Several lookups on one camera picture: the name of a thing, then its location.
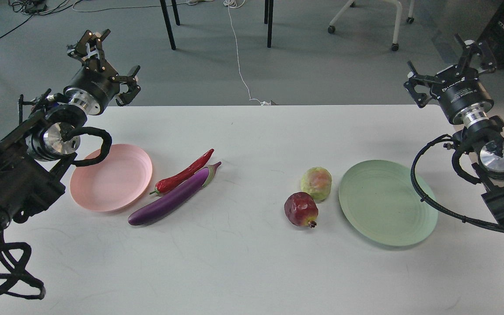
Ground purple eggplant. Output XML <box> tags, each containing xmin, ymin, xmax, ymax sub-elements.
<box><xmin>128</xmin><ymin>161</ymin><xmax>222</xmax><ymax>227</ymax></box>

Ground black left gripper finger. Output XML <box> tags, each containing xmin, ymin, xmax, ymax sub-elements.
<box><xmin>67</xmin><ymin>29</ymin><xmax>110</xmax><ymax>72</ymax></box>
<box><xmin>111</xmin><ymin>66</ymin><xmax>141</xmax><ymax>106</ymax></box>

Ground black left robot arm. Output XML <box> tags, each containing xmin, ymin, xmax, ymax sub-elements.
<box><xmin>0</xmin><ymin>29</ymin><xmax>140</xmax><ymax>300</ymax></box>

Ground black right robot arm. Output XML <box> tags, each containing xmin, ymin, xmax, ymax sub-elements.
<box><xmin>403</xmin><ymin>34</ymin><xmax>504</xmax><ymax>234</ymax></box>

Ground green plate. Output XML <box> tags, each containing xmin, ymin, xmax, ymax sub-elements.
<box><xmin>338</xmin><ymin>160</ymin><xmax>438</xmax><ymax>247</ymax></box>

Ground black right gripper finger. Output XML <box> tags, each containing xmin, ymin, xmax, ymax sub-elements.
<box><xmin>404</xmin><ymin>61</ymin><xmax>447</xmax><ymax>109</ymax></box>
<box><xmin>454</xmin><ymin>34</ymin><xmax>497</xmax><ymax>79</ymax></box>

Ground black table legs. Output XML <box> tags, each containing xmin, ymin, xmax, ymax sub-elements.
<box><xmin>160</xmin><ymin>0</ymin><xmax>274</xmax><ymax>50</ymax></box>

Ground green-pink peach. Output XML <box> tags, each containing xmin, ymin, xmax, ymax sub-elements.
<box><xmin>300</xmin><ymin>167</ymin><xmax>333</xmax><ymax>202</ymax></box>

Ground black floor cables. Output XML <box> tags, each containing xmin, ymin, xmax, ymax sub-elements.
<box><xmin>0</xmin><ymin>0</ymin><xmax>217</xmax><ymax>52</ymax></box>

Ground white floor cable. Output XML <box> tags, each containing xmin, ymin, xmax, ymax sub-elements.
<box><xmin>223</xmin><ymin>0</ymin><xmax>271</xmax><ymax>106</ymax></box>

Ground white rolling chair base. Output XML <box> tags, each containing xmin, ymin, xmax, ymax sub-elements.
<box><xmin>327</xmin><ymin>0</ymin><xmax>419</xmax><ymax>52</ymax></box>

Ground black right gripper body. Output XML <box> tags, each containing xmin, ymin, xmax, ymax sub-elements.
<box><xmin>435</xmin><ymin>75</ymin><xmax>494</xmax><ymax>125</ymax></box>

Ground red chili pepper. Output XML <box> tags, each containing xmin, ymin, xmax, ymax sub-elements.
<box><xmin>148</xmin><ymin>149</ymin><xmax>214</xmax><ymax>196</ymax></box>

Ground red pomegranate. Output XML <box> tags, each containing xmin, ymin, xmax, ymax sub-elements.
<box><xmin>284</xmin><ymin>192</ymin><xmax>319</xmax><ymax>228</ymax></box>

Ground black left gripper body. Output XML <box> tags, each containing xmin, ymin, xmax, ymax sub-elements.
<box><xmin>63</xmin><ymin>66</ymin><xmax>120</xmax><ymax>116</ymax></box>

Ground pink plate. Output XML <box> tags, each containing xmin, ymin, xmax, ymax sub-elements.
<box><xmin>70</xmin><ymin>144</ymin><xmax>153</xmax><ymax>213</ymax></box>

